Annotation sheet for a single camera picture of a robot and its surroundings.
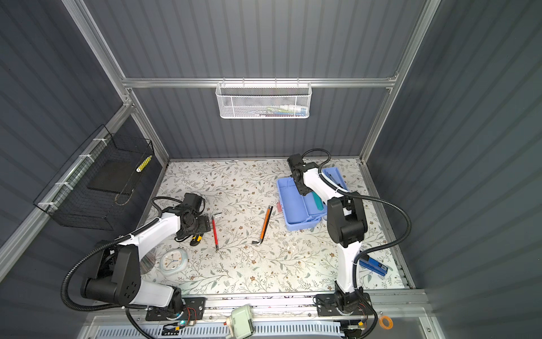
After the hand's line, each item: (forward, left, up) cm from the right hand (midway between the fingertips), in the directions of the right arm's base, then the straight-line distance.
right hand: (315, 186), depth 96 cm
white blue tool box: (-5, +7, -11) cm, 14 cm away
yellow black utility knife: (-23, +53, -7) cm, 58 cm away
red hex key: (-19, +45, -8) cm, 50 cm away
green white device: (-52, +29, -4) cm, 60 cm away
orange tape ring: (-51, -20, -9) cm, 55 cm away
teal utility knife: (-7, -1, -2) cm, 7 cm away
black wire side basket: (-16, +80, +21) cm, 84 cm away
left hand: (-19, +52, -5) cm, 55 cm away
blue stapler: (-33, -19, -6) cm, 39 cm away
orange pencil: (-15, +23, -9) cm, 29 cm away
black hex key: (-24, +26, -9) cm, 36 cm away
